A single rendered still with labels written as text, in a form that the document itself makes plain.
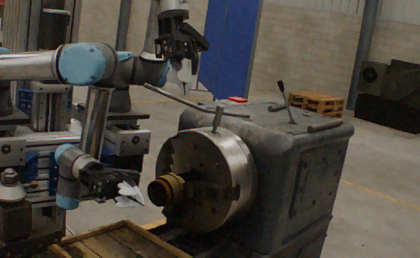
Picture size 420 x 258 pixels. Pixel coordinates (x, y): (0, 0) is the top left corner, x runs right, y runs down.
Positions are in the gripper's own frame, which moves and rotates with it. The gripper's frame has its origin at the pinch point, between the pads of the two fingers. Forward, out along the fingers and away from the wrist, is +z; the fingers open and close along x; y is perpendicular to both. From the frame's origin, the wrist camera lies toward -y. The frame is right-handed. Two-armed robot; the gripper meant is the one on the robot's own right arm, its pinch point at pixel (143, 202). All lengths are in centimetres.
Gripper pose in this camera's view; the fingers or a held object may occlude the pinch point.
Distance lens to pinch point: 115.8
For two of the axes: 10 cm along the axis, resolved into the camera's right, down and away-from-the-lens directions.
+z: 7.5, 3.4, -5.7
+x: 2.5, -9.4, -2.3
